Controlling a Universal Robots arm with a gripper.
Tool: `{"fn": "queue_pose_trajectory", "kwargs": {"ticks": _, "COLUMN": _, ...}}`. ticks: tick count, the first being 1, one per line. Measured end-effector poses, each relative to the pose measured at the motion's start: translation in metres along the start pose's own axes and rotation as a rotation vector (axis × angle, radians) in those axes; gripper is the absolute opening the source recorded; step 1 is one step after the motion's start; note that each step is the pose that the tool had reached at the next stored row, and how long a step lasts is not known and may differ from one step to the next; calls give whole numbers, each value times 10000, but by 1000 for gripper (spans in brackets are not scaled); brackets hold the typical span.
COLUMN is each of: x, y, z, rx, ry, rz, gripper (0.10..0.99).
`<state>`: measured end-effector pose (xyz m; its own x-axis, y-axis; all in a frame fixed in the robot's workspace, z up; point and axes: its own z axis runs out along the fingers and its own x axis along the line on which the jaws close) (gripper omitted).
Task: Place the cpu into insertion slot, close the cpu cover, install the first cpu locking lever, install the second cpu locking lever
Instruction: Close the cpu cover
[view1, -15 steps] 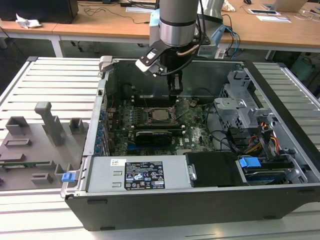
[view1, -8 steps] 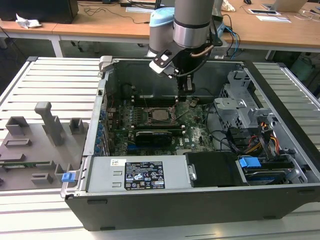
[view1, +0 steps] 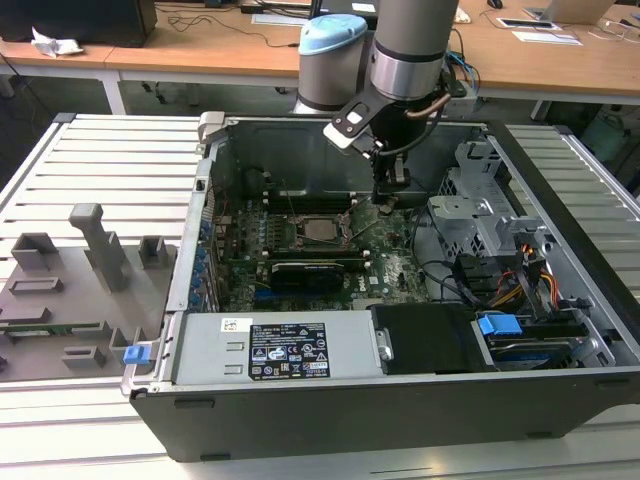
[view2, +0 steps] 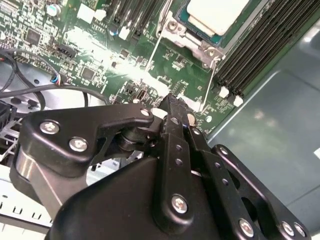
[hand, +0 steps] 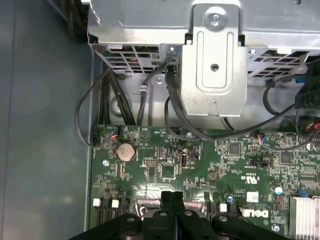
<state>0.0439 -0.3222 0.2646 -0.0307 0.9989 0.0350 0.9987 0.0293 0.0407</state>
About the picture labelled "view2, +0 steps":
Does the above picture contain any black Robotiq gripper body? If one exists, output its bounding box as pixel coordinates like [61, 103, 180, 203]
[47, 155, 239, 240]

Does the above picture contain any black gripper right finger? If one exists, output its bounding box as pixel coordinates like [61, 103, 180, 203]
[180, 99, 314, 240]

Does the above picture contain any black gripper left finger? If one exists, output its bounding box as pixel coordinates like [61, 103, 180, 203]
[9, 93, 198, 233]

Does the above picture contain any metal locking lever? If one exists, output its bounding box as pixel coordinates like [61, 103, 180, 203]
[146, 0, 172, 75]
[199, 53, 222, 112]

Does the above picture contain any silver CPU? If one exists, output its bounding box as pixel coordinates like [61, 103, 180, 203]
[177, 0, 253, 48]

